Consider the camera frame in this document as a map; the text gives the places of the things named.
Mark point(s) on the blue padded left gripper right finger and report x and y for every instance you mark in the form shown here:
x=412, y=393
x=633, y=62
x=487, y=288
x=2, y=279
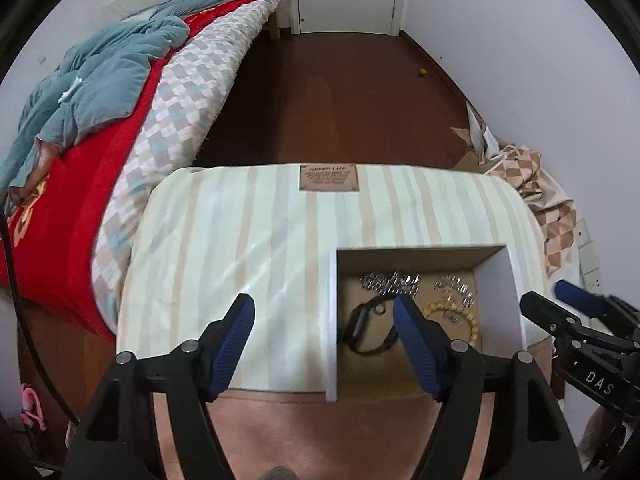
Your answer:
x=528, y=436

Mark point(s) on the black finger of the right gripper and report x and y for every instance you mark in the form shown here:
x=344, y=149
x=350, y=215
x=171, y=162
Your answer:
x=550, y=317

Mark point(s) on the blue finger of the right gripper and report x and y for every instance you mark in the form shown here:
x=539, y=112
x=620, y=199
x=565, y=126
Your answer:
x=619, y=317

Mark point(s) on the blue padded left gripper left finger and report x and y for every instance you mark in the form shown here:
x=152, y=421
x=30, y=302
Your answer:
x=117, y=437

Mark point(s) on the black smart watch band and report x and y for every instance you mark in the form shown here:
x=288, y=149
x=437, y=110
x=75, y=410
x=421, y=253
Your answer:
x=358, y=323

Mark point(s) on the white power strip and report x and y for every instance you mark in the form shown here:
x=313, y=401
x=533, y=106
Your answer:
x=589, y=262

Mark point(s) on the white cardboard box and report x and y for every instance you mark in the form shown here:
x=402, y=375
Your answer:
x=391, y=310

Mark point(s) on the pink slipper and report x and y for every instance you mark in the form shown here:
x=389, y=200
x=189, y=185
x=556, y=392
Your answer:
x=32, y=413

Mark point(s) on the red bed blanket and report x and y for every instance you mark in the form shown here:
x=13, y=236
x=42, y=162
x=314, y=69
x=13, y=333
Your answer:
x=53, y=230

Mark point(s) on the pink and striped table cloth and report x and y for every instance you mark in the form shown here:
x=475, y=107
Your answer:
x=209, y=234

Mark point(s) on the teal blue quilt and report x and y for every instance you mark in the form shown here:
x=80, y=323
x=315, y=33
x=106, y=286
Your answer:
x=114, y=65

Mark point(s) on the white tag on quilt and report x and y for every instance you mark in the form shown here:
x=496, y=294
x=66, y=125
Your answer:
x=67, y=94

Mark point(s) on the checkered pink grey bedsheet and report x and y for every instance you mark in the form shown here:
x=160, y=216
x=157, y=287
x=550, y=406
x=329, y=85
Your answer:
x=193, y=87

